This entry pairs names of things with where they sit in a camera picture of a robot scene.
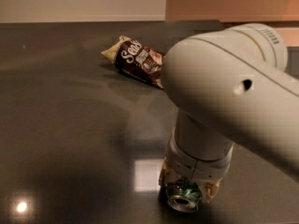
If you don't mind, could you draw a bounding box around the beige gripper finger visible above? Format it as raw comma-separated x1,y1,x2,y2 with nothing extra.
159,160,178,188
199,179,221,203

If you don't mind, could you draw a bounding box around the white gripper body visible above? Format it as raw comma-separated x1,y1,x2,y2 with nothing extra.
165,137,233,182

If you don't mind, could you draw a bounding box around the green soda can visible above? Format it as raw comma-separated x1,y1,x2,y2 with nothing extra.
165,177,202,213

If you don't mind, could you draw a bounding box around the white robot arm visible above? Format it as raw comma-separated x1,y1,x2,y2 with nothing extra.
160,23,299,212

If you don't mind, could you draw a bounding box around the brown chip bag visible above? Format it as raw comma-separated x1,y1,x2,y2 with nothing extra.
101,35,164,89

